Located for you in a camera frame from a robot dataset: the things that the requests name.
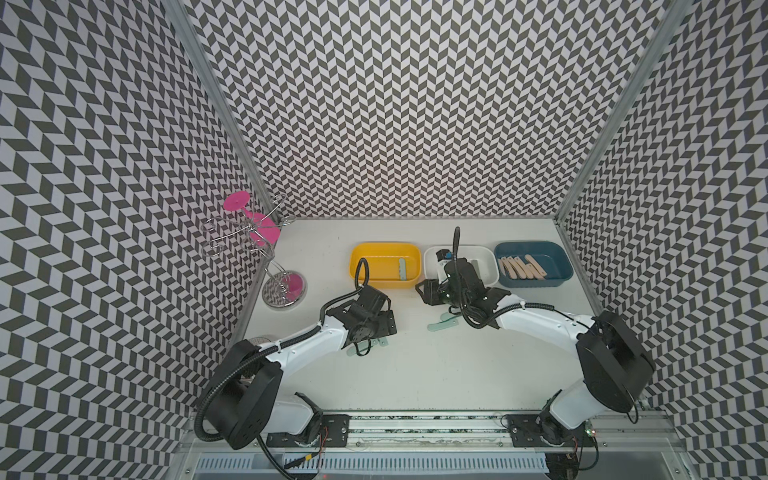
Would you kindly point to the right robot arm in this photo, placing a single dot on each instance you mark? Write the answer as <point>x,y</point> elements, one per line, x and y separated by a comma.
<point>615,366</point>

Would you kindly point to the pink knife diagonal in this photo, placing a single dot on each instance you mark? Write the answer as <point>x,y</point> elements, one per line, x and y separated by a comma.
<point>521,268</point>

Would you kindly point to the yellow storage box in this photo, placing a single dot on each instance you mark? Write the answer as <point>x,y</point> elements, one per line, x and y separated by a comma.
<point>382,258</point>

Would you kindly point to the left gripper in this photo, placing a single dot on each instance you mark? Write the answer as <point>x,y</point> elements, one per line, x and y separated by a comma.
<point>387,322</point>

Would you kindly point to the pink knife vertical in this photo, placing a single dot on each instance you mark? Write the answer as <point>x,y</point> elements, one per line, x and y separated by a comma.
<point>510,267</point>

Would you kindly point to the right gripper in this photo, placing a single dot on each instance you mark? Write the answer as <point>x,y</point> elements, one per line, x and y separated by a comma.
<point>430,292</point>

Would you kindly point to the dark teal storage box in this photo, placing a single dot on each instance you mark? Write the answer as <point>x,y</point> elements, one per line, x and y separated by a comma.
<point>549,255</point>

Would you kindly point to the pink ribbed glass bowl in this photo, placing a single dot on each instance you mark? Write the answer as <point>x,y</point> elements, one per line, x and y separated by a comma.
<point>260,340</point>

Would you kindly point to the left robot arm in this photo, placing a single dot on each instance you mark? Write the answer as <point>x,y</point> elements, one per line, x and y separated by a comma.
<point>243,399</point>

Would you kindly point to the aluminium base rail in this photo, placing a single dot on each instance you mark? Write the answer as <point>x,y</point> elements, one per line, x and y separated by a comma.
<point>484,430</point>

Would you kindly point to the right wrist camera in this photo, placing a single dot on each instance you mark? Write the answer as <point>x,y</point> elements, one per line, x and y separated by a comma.
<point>443,256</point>

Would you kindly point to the wire rack with pink discs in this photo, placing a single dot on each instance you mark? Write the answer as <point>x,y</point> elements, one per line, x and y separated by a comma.
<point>239,224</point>

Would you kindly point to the white storage box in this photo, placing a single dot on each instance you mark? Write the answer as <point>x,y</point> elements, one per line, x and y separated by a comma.
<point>487,262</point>

